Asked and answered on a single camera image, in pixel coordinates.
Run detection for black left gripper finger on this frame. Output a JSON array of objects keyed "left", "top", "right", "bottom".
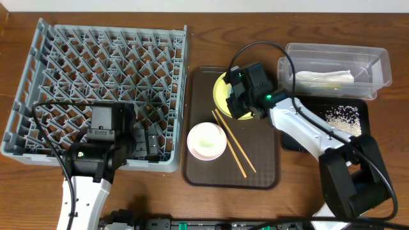
[
  {"left": 133, "top": 128, "right": 148, "bottom": 157},
  {"left": 147, "top": 126, "right": 158, "bottom": 155}
]

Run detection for white napkin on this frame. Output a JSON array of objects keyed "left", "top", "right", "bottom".
[{"left": 295, "top": 70, "right": 354, "bottom": 84}]

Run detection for rice grains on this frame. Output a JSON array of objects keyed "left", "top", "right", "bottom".
[{"left": 325, "top": 105, "right": 362, "bottom": 136}]

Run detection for green orange snack wrapper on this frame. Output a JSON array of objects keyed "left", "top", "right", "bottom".
[{"left": 317, "top": 84, "right": 341, "bottom": 91}]

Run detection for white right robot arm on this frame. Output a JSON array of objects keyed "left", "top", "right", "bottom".
[{"left": 226, "top": 80, "right": 397, "bottom": 229}]

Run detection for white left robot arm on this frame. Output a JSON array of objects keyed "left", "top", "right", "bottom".
[{"left": 58, "top": 102, "right": 143, "bottom": 229}]

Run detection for clear plastic waste bin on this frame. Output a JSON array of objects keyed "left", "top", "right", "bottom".
[{"left": 277, "top": 43, "right": 392, "bottom": 100}]

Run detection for grey dishwasher rack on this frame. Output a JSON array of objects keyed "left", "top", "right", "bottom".
[{"left": 1, "top": 19, "right": 189, "bottom": 173}]

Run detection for yellow plate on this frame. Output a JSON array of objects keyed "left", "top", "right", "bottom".
[{"left": 212, "top": 72, "right": 255, "bottom": 121}]

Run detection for wooden chopstick right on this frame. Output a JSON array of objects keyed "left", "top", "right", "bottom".
[{"left": 213, "top": 109, "right": 257, "bottom": 178}]

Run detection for wooden chopstick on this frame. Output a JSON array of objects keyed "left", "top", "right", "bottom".
[
  {"left": 212, "top": 111, "right": 247, "bottom": 178},
  {"left": 213, "top": 109, "right": 257, "bottom": 178}
]

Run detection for wooden chopstick left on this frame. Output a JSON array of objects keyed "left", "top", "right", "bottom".
[{"left": 212, "top": 111, "right": 247, "bottom": 178}]

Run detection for pink white bowl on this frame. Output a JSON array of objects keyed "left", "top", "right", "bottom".
[{"left": 187, "top": 122, "right": 227, "bottom": 161}]

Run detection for black plastic tray bin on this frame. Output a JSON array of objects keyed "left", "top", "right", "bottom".
[{"left": 282, "top": 96, "right": 371, "bottom": 153}]

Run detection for brown serving tray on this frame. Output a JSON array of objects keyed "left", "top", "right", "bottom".
[{"left": 183, "top": 66, "right": 281, "bottom": 190}]

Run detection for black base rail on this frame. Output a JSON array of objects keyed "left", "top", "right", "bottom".
[{"left": 96, "top": 209, "right": 408, "bottom": 230}]

